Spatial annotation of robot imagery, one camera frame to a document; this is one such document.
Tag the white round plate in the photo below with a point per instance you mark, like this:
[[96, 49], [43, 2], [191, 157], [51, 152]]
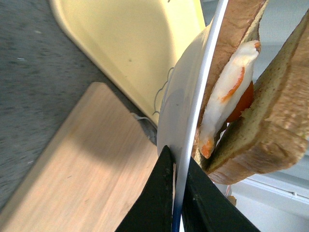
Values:
[[181, 105]]

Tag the bread slice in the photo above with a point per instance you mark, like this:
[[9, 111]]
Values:
[[273, 133], [240, 24]]

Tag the yellow bear tray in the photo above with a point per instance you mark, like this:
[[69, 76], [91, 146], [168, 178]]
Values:
[[134, 42]]

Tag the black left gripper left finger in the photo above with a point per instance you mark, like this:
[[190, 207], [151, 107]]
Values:
[[152, 211]]

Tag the wooden cutting board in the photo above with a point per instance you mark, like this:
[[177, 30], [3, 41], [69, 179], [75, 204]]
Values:
[[90, 174]]

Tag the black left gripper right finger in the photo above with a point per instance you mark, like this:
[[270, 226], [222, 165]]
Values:
[[206, 209]]

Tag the red tomato slice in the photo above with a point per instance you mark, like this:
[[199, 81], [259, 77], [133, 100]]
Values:
[[243, 104]]

